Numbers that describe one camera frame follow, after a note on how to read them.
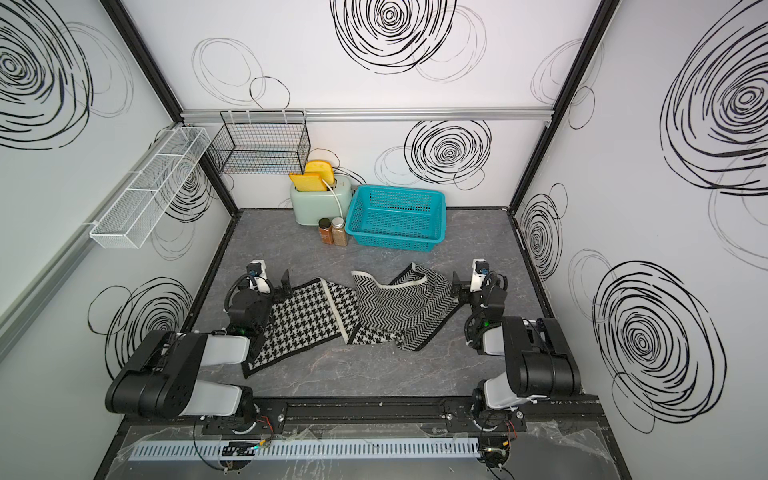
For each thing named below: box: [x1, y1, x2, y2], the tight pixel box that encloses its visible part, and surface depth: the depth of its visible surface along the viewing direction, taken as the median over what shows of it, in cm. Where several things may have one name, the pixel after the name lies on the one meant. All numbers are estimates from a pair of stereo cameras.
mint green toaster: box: [290, 175, 352, 226], surface depth 109 cm
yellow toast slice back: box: [305, 160, 335, 186], surface depth 108 cm
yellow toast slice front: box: [288, 172, 327, 192], surface depth 104 cm
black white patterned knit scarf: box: [242, 263, 460, 379], surface depth 91 cm
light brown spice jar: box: [331, 217, 348, 247], surface depth 105 cm
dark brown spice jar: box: [318, 217, 334, 245], surface depth 107 cm
